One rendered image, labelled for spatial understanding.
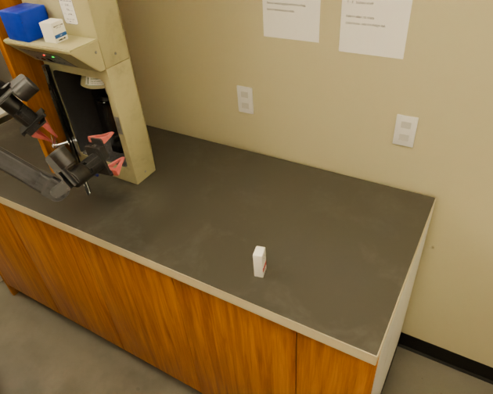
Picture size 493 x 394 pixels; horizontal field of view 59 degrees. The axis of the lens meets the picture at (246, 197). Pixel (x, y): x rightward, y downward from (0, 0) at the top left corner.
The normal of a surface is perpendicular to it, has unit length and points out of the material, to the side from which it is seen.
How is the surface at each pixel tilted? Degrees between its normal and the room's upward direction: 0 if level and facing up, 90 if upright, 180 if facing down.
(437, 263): 90
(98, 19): 90
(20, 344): 0
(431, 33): 90
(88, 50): 90
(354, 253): 0
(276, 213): 0
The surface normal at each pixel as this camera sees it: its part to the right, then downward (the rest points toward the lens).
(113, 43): 0.87, 0.26
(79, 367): -0.07, -0.79
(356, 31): -0.50, 0.56
